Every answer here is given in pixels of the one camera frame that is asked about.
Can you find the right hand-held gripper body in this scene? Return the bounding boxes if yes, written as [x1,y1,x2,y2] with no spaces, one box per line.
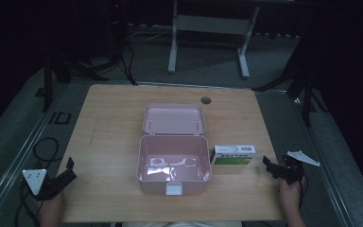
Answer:
[277,149,321,185]

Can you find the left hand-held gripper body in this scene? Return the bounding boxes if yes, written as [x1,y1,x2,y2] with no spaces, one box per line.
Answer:
[22,168,66,201]

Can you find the white and green medicine box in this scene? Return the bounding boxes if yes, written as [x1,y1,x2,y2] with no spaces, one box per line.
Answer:
[209,144,257,166]

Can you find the pink plastic box with lid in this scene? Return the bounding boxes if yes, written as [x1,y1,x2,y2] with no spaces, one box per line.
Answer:
[135,102,213,197]

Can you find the person's left hand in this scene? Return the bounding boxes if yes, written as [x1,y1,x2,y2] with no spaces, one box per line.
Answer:
[37,190,66,227]

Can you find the person's right hand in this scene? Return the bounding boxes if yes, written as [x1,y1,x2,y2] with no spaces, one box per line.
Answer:
[277,178,306,218]

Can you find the black tripod stand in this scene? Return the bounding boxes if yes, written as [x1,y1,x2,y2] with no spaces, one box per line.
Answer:
[251,31,330,128]
[34,41,110,114]

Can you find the person's white clothing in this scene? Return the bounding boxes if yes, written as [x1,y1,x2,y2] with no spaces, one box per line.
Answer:
[122,220,244,227]

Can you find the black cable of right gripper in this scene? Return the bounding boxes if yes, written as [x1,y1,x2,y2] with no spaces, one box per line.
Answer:
[297,175,309,210]

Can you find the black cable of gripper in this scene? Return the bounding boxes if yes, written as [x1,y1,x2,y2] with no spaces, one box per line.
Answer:
[14,137,61,227]
[297,175,309,210]

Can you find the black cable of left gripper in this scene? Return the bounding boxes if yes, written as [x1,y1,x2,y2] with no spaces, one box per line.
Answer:
[14,137,61,227]

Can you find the black floor cables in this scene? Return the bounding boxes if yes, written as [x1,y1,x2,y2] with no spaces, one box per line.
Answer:
[91,18,139,87]

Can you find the white floor cable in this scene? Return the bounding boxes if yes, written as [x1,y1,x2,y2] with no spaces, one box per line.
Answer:
[128,28,173,44]

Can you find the white metal desk frame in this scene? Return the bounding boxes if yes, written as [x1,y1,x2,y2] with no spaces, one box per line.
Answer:
[167,0,261,79]

